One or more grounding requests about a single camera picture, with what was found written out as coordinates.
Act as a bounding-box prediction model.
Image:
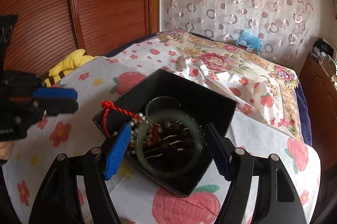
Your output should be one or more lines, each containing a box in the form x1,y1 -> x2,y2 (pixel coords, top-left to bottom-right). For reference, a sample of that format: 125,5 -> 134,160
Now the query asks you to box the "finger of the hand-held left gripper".
32,87 -> 78,102
33,101 -> 79,117

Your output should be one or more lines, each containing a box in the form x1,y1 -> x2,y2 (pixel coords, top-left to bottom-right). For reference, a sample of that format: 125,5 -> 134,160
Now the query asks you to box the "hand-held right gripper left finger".
28,123 -> 132,224

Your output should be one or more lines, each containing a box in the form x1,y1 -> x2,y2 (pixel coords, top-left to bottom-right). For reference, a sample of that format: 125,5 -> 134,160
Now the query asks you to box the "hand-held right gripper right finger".
204,123 -> 307,224

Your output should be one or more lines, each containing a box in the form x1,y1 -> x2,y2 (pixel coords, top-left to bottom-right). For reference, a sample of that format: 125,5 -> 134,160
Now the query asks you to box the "white pearl necklace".
113,112 -> 148,155

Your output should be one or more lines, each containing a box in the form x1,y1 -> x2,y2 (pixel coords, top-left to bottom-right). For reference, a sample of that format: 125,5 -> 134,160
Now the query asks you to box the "green jade bangle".
136,109 -> 204,178

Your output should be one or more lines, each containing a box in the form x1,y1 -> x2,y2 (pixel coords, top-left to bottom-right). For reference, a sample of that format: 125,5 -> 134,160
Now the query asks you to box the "red braided cord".
101,100 -> 143,137

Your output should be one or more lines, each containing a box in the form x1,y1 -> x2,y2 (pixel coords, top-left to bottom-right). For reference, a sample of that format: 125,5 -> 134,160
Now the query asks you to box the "brown wooden bead bracelet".
146,120 -> 197,159

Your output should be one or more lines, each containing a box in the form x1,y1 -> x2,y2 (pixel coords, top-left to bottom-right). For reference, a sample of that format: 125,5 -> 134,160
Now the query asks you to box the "black cardboard box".
92,68 -> 237,198

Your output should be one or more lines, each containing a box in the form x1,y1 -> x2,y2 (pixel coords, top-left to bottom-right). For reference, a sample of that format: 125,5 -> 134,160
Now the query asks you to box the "person's left hand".
0,141 -> 15,165

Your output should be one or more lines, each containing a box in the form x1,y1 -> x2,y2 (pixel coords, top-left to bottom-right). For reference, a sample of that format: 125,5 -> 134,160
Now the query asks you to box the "yellow plush toy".
42,49 -> 100,88

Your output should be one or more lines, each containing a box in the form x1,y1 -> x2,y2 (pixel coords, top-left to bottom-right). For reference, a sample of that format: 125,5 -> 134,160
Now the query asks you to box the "floral blanket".
155,31 -> 303,140

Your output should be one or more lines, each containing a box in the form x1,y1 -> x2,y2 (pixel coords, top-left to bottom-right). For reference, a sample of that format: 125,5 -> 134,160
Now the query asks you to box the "wooden wardrobe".
0,0 -> 161,90

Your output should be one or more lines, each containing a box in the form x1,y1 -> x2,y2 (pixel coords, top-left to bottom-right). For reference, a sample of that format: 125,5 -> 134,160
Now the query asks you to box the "blue plastic bag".
235,29 -> 264,50

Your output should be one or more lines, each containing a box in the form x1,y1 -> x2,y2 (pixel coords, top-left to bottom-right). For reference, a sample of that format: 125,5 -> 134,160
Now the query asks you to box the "wooden cabinet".
299,54 -> 337,151

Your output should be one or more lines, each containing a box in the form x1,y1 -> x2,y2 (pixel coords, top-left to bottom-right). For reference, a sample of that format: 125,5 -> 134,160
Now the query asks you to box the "black bag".
313,38 -> 331,56

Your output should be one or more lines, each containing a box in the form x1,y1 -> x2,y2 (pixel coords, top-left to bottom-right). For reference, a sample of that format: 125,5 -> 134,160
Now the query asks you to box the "circle patterned sheer curtain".
159,0 -> 315,61

